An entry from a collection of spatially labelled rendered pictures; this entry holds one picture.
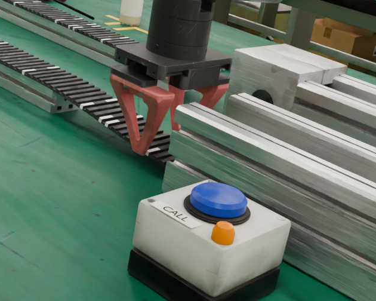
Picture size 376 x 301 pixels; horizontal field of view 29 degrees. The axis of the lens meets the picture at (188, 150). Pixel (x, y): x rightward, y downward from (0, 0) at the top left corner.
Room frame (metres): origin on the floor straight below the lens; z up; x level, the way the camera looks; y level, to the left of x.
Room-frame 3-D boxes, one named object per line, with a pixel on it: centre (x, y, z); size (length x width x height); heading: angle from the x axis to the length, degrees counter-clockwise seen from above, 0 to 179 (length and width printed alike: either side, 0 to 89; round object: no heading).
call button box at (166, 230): (0.48, -0.03, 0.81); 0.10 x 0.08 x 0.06; 142
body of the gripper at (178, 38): (0.68, 0.03, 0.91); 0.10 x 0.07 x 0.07; 142
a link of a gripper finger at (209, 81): (0.69, 0.02, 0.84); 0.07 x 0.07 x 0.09; 52
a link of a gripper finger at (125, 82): (0.67, 0.04, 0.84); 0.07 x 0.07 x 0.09; 52
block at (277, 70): (0.81, -0.09, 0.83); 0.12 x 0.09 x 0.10; 142
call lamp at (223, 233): (0.43, -0.03, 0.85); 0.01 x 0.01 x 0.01
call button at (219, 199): (0.47, -0.03, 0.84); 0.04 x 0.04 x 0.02
